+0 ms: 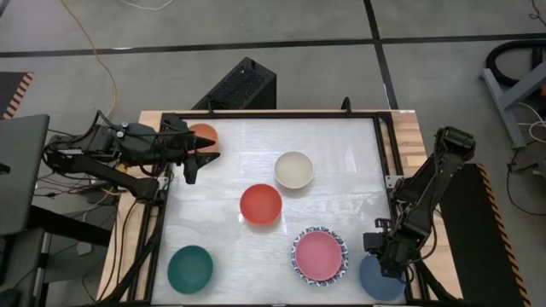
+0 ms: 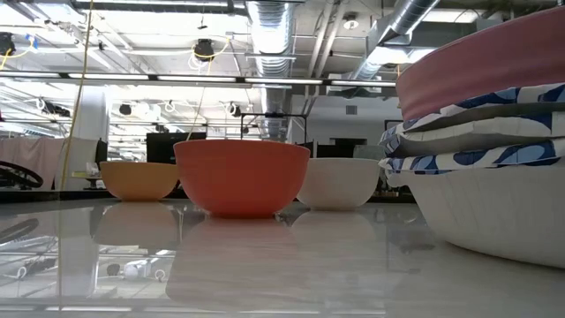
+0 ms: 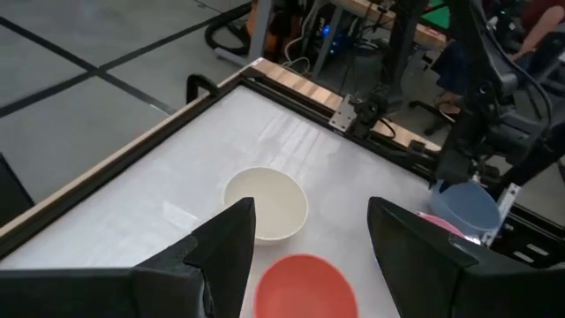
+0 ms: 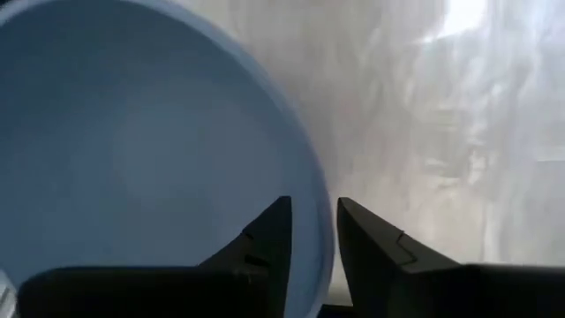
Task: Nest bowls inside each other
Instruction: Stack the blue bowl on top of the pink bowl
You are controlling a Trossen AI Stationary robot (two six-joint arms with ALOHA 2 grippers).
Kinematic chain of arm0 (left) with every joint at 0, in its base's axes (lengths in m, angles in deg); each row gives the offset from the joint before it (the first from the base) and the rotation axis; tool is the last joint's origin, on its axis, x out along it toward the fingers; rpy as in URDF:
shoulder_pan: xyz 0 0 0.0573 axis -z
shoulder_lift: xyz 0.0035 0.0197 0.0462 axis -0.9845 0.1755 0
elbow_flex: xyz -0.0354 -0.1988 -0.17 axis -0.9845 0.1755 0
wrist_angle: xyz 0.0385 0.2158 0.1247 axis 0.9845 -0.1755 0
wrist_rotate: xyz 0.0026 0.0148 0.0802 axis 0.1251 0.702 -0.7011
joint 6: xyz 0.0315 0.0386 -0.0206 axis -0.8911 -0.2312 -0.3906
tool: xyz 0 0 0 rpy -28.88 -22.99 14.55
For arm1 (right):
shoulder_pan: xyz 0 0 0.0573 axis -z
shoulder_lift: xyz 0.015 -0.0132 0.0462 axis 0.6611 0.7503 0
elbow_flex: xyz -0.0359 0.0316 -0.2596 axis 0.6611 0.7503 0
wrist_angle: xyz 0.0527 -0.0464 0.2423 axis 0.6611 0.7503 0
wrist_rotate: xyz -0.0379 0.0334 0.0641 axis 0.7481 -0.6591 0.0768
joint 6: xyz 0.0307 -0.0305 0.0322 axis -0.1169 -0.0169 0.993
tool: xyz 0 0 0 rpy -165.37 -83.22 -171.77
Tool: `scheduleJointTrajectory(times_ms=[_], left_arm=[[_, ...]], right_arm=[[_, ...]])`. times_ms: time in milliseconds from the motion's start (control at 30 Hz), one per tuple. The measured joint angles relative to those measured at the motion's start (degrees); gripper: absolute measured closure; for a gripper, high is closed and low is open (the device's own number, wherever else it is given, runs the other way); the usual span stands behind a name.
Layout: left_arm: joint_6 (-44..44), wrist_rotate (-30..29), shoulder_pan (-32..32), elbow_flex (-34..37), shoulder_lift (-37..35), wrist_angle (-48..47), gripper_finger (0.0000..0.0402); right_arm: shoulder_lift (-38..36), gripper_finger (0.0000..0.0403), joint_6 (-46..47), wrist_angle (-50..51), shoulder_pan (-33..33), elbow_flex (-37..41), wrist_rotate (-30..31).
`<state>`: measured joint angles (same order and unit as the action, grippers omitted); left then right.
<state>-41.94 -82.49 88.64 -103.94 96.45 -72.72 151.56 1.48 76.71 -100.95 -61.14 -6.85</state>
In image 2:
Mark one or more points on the orange plastic bowl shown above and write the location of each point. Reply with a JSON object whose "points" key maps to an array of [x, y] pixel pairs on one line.
{"points": [[240, 176]]}

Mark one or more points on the paper bowl blue floral print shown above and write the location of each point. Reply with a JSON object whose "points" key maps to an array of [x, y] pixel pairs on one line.
{"points": [[485, 212], [485, 132]]}

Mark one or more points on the pink plate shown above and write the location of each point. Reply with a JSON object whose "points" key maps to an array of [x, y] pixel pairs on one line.
{"points": [[485, 66]]}

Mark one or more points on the white plastic bowl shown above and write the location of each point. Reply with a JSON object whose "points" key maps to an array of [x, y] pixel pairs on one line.
{"points": [[337, 185]]}

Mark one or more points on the long ceiling light bar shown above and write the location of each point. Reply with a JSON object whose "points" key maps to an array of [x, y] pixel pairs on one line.
{"points": [[198, 79]]}

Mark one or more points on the black monitor screen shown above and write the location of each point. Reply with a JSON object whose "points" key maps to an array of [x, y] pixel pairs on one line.
{"points": [[163, 146]]}

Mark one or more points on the yellow plastic bowl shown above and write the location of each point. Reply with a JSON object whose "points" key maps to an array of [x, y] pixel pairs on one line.
{"points": [[139, 181]]}

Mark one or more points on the round ceiling sensor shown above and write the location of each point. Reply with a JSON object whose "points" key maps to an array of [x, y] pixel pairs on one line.
{"points": [[351, 22]]}

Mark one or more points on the white building column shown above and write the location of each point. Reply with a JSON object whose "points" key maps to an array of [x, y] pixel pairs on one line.
{"points": [[90, 123]]}

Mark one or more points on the pink cloth cover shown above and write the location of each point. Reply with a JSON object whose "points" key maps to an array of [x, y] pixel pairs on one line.
{"points": [[31, 152]]}

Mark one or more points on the black metal rig frame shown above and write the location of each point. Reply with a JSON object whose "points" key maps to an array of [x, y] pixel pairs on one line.
{"points": [[273, 115], [393, 121]]}

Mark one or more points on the wide silver ventilation duct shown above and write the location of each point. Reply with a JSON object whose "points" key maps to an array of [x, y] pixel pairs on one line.
{"points": [[271, 35]]}

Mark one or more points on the slanted silver ventilation duct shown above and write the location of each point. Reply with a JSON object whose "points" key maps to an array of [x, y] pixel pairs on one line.
{"points": [[397, 26]]}

